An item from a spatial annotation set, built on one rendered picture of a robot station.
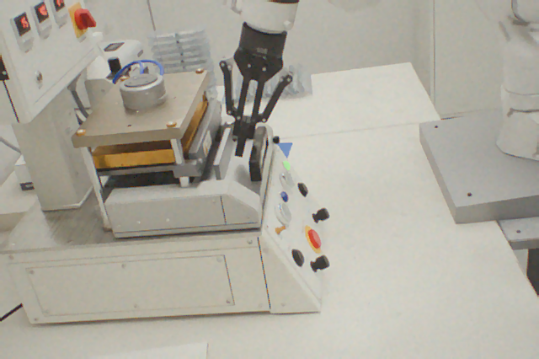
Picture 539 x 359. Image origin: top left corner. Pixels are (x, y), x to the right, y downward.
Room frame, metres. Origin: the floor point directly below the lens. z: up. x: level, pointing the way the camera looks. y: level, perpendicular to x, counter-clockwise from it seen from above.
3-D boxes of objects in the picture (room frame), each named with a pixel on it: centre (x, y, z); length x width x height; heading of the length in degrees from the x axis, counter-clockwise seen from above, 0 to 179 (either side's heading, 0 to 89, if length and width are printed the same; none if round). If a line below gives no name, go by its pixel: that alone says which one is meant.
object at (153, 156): (1.07, 0.19, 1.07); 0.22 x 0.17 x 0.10; 171
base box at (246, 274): (1.08, 0.18, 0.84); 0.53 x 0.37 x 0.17; 81
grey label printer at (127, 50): (2.04, 0.46, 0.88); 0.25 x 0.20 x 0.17; 78
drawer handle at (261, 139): (1.03, 0.01, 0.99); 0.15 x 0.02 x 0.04; 171
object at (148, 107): (1.09, 0.22, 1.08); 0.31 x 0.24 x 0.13; 171
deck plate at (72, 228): (1.07, 0.22, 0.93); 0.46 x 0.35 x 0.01; 81
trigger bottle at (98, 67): (1.90, 0.45, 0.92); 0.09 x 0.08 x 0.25; 133
